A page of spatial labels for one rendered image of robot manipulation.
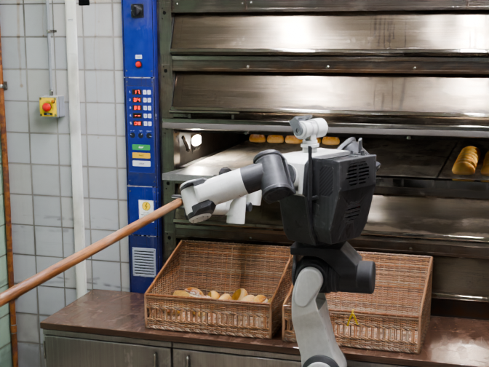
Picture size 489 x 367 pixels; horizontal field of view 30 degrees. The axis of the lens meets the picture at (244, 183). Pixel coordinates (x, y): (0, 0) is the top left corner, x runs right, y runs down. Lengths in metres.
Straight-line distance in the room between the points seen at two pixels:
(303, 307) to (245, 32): 1.41
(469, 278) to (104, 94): 1.85
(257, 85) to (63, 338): 1.39
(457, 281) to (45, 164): 2.01
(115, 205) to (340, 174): 1.68
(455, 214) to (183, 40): 1.42
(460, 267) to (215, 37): 1.47
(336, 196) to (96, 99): 1.71
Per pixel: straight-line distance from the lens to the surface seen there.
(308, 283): 3.15
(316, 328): 3.23
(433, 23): 3.93
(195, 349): 3.83
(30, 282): 2.38
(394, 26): 3.94
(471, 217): 3.99
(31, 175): 4.57
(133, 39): 4.22
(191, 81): 4.18
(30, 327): 4.78
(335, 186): 2.97
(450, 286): 4.05
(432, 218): 4.00
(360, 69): 3.96
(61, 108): 4.40
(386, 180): 3.99
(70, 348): 4.05
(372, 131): 3.82
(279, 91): 4.04
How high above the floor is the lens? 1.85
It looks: 10 degrees down
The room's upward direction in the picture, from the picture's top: straight up
